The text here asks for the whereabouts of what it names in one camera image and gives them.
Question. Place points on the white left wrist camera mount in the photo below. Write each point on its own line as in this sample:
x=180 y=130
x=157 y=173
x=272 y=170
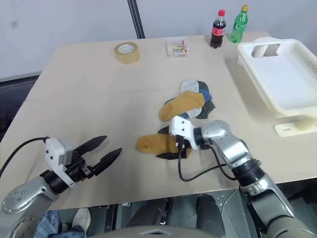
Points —
x=53 y=148

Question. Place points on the brown packing tape roll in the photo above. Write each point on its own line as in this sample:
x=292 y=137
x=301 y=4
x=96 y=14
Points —
x=127 y=55

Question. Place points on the mustard yellow sock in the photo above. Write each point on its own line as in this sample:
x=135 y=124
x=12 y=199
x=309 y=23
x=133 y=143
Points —
x=151 y=145
x=180 y=102

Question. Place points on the blue sock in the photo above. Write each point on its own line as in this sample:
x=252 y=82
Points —
x=207 y=95

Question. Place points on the green soda bottle yellow cap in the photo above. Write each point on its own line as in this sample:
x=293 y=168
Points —
x=237 y=27

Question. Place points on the cola bottle red cap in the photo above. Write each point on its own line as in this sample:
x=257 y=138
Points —
x=218 y=34

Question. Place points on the blue jeans leg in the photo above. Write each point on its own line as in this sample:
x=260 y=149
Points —
x=53 y=225

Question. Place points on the clear plastic parts box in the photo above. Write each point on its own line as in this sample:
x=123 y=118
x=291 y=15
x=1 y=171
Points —
x=177 y=48

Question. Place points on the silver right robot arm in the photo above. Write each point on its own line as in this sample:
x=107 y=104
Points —
x=235 y=148

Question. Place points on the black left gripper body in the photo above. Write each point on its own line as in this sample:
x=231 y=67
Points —
x=78 y=169

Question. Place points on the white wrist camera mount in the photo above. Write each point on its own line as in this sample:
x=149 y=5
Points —
x=53 y=148
x=182 y=126

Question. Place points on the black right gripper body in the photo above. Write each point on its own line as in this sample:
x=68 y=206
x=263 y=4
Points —
x=185 y=153

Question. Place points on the white shoe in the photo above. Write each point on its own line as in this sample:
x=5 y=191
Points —
x=81 y=219

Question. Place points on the white plastic basket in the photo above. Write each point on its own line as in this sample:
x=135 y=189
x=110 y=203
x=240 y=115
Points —
x=280 y=74

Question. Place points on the white plastic base bracket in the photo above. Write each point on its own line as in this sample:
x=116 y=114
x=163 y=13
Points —
x=292 y=127

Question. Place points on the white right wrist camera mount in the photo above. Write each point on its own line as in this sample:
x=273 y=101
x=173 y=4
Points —
x=182 y=126

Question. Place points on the white grey sock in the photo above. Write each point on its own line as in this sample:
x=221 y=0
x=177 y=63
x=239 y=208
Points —
x=189 y=86

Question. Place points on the grey and blue socks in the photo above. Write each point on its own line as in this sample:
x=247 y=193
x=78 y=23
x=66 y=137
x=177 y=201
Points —
x=208 y=109

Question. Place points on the black vertical pole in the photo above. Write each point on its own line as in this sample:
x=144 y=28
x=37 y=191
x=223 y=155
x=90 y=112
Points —
x=136 y=17

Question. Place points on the light grey blue-trimmed sock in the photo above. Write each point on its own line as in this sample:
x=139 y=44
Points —
x=194 y=113

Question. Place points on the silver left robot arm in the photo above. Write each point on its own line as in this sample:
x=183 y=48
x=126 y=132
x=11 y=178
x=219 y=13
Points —
x=27 y=193

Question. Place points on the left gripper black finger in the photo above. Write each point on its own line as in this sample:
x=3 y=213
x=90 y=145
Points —
x=92 y=143
x=109 y=158

